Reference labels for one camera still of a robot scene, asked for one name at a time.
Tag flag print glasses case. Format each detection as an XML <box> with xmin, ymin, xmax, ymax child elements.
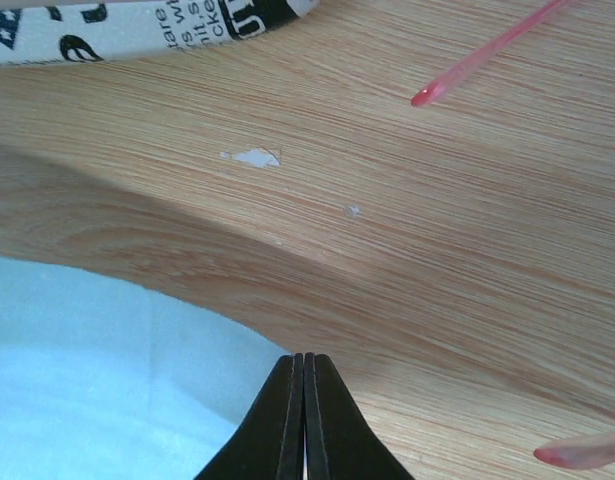
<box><xmin>0</xmin><ymin>0</ymin><xmax>318</xmax><ymax>67</ymax></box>

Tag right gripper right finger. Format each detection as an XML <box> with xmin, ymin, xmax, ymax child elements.
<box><xmin>303</xmin><ymin>353</ymin><xmax>412</xmax><ymax>480</ymax></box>

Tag red transparent sunglasses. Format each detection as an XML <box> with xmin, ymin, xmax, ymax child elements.
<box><xmin>411</xmin><ymin>0</ymin><xmax>615</xmax><ymax>470</ymax></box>

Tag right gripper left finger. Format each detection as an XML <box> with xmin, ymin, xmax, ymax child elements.
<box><xmin>197</xmin><ymin>354</ymin><xmax>305</xmax><ymax>480</ymax></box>

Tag light blue cleaning cloth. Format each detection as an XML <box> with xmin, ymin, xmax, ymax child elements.
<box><xmin>0</xmin><ymin>257</ymin><xmax>283</xmax><ymax>479</ymax></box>

